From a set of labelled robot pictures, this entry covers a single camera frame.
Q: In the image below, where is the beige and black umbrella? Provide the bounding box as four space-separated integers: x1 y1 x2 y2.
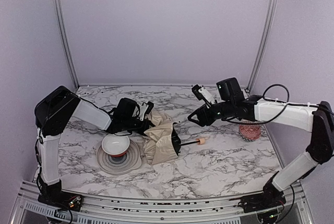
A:
143 109 209 165

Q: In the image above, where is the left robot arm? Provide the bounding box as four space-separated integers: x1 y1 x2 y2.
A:
34 86 154 211

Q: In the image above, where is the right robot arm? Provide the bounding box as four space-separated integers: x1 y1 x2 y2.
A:
188 77 333 213

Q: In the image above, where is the white bowl red rim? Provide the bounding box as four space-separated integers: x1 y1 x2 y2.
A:
101 134 130 157

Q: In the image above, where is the grey collapsed silicone lid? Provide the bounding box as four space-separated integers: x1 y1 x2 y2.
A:
97 140 142 175

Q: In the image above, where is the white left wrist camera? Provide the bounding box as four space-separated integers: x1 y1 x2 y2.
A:
137 101 154 121

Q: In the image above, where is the right aluminium frame post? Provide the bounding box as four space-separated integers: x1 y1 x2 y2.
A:
247 0 278 91

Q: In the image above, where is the aluminium frame post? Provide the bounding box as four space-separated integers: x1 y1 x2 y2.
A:
53 0 79 90
247 0 278 91

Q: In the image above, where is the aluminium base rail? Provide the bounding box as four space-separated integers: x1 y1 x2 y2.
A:
9 181 314 223

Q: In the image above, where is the left aluminium frame post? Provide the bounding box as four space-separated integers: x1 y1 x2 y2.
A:
53 0 79 90

